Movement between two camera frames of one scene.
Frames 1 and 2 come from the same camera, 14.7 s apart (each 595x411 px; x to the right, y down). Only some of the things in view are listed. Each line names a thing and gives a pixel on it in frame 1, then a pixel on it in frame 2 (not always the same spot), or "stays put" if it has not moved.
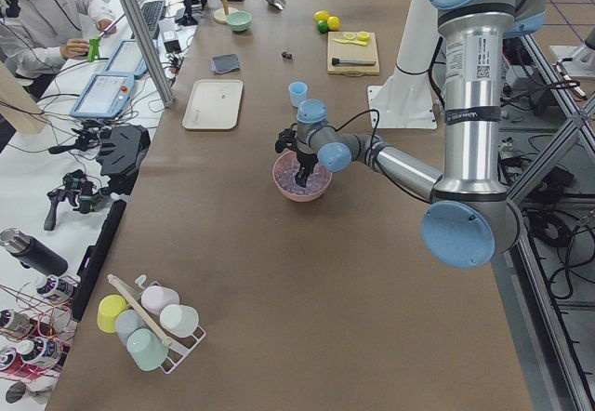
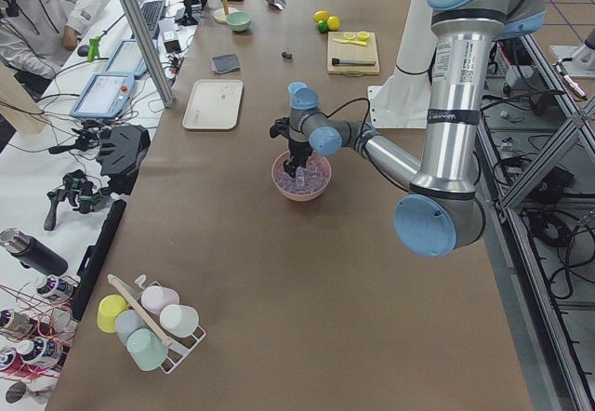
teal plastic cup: x=146 y=349 stays put
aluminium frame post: x=137 y=27 stays put
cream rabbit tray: x=213 y=105 stays put
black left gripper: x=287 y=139 -> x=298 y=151
